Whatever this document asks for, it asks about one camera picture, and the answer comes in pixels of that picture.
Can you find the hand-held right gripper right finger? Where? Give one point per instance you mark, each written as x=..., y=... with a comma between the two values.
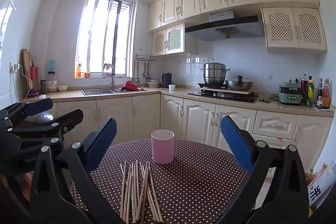
x=236, y=142

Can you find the barred kitchen window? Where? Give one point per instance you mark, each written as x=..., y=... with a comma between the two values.
x=105, y=35

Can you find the light blue carton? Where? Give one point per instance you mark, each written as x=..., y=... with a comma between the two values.
x=52, y=65

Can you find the small white bowl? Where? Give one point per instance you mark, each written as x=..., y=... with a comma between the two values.
x=62, y=88

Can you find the small white cup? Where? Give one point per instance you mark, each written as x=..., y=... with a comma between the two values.
x=172, y=87

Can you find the steel steamer pot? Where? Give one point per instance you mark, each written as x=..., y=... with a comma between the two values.
x=214, y=74

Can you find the small dark jar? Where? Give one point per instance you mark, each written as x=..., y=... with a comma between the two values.
x=43, y=87

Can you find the green bottle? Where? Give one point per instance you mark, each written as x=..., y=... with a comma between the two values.
x=310, y=95

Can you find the small lattice door cabinet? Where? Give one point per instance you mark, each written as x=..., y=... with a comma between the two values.
x=173, y=40

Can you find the dark sauce bottle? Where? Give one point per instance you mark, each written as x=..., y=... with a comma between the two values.
x=319, y=95

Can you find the chrome faucet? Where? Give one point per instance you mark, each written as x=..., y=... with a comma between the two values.
x=112, y=79

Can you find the dark red bottle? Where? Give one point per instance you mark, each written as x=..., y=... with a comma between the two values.
x=304, y=90

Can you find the hanging metal utensils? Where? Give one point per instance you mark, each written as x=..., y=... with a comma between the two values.
x=146, y=71

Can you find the green cooking appliance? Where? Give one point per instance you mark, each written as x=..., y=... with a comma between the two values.
x=288, y=95

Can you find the metal utensil rail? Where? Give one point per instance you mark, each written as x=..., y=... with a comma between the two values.
x=144, y=58

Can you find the cream base cabinets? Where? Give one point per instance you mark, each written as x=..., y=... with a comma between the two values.
x=194, y=116

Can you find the orange sauce bottle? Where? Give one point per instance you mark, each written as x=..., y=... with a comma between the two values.
x=326, y=98

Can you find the red bowl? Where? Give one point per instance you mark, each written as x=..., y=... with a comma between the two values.
x=129, y=85

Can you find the black electric kettle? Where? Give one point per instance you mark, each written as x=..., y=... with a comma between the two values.
x=166, y=81

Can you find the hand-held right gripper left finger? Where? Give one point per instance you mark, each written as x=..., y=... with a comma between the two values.
x=101, y=142

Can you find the white wall charger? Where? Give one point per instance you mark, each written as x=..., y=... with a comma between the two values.
x=16, y=67

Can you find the large glass jar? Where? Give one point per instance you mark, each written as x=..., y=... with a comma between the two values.
x=52, y=83

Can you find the steel wok with lid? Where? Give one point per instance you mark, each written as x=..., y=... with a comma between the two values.
x=239, y=85

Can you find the stack of bowls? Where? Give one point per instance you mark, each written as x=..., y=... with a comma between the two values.
x=153, y=83

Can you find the bunch of wooden chopsticks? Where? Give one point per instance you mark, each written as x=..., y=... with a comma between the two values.
x=134, y=182

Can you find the pink cup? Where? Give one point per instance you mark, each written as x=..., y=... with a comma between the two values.
x=162, y=148

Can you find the black gas stove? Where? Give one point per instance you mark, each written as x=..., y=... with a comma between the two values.
x=225, y=96

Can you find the wooden cutting board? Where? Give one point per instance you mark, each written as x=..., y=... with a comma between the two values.
x=26, y=64

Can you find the brown polka dot tablecloth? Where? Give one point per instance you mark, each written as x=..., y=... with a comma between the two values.
x=197, y=187

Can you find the black range hood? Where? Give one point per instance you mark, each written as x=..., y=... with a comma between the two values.
x=210, y=32

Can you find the large lattice door cabinet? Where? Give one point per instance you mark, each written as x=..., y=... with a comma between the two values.
x=294, y=27

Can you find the hanging metal ladle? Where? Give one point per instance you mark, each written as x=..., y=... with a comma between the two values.
x=135, y=78

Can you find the printed bag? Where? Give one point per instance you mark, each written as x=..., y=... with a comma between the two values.
x=321, y=184

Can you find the steel sink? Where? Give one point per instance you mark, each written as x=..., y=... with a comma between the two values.
x=94, y=91

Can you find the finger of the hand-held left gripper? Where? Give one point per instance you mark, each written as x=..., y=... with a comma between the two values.
x=36, y=107
x=72, y=119

